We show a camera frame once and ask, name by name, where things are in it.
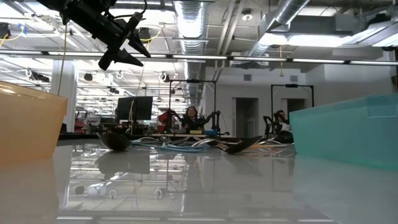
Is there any yellow cable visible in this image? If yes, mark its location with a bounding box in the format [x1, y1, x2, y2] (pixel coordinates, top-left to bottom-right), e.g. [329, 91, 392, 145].
[57, 24, 70, 96]

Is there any person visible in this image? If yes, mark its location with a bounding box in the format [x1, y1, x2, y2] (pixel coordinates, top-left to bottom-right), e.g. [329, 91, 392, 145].
[275, 109, 293, 133]
[182, 105, 206, 133]

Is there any silver spoon orange handle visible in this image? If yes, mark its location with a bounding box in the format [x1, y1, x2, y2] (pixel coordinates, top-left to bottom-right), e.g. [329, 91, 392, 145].
[261, 138, 295, 149]

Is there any yellow hanging cord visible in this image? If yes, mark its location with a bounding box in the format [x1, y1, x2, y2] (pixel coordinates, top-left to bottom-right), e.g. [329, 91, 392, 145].
[279, 45, 285, 78]

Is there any black computer monitor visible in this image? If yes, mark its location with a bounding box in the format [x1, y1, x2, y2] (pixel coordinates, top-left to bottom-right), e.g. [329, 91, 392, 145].
[116, 95, 154, 122]

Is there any grey rectangular air duct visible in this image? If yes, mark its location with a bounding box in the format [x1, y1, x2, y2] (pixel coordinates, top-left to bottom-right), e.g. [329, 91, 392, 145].
[267, 14, 355, 47]

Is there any long ceiling light bar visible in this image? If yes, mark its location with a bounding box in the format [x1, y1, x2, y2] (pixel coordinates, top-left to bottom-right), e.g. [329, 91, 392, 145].
[0, 49, 398, 67]

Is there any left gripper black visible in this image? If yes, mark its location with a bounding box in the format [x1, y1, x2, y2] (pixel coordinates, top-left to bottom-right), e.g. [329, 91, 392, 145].
[93, 12, 152, 71]

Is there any black ceiling box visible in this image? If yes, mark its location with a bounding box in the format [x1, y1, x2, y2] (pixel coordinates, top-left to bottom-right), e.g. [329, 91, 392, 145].
[0, 22, 12, 40]

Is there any orange plastic tray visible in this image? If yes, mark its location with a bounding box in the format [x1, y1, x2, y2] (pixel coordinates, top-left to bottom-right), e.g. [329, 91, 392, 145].
[0, 80, 68, 164]

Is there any black background station frame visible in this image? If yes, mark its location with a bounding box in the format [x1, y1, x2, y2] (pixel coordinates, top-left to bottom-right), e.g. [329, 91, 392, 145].
[169, 79, 218, 134]
[270, 83, 315, 131]

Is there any white pillar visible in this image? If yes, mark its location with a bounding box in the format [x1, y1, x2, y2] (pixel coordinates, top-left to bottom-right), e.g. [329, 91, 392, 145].
[50, 60, 79, 133]

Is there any red background machine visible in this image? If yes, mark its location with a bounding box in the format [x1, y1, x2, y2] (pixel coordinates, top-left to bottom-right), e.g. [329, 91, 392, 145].
[157, 111, 171, 133]

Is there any white glossy table mat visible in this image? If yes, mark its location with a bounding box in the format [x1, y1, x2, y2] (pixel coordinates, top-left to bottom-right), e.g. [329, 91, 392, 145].
[0, 138, 398, 224]

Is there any teal plastic tray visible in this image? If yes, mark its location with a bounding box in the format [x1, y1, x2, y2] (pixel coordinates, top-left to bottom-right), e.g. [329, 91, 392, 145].
[289, 93, 398, 170]

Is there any background wooden table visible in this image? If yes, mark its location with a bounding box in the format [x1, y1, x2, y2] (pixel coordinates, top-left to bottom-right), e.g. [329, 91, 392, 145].
[151, 133, 233, 138]

